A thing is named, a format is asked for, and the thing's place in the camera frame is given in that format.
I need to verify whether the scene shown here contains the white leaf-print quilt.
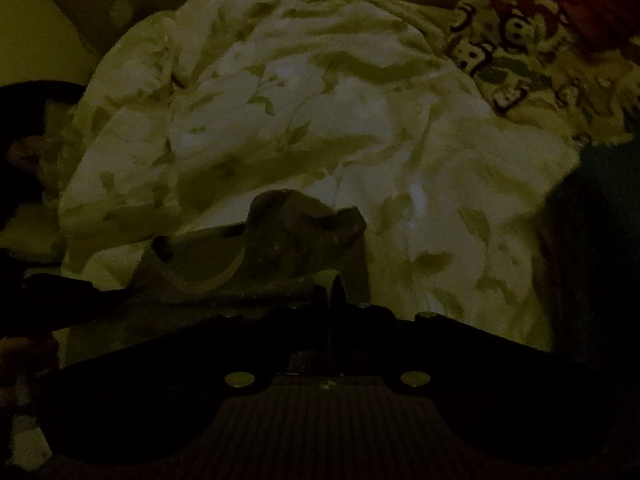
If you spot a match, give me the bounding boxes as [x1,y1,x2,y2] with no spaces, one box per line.
[40,0,587,357]

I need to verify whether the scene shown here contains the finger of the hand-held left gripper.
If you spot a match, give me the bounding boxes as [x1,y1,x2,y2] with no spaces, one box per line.
[22,274,141,333]

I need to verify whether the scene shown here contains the cartoon printed blanket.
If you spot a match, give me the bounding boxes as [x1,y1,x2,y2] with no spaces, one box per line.
[345,0,640,150]

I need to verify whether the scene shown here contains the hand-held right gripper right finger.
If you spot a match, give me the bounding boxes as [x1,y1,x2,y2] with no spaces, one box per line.
[331,272,528,393]

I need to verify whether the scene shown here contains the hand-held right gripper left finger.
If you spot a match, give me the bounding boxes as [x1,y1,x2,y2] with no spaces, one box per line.
[122,284,332,393]

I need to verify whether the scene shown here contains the dark dotted small garment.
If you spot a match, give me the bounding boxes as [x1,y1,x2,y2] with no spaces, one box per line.
[65,188,374,361]

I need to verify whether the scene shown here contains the yellow-green bed sheet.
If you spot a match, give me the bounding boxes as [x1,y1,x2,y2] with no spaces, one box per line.
[0,0,103,88]

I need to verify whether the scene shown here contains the dark round object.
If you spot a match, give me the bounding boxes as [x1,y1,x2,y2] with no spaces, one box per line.
[0,81,86,206]

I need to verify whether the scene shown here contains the red cloth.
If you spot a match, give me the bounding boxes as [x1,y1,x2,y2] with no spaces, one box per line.
[515,0,640,57]

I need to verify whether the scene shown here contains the dark green folded clothes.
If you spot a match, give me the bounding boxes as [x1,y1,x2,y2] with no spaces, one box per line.
[534,141,640,378]

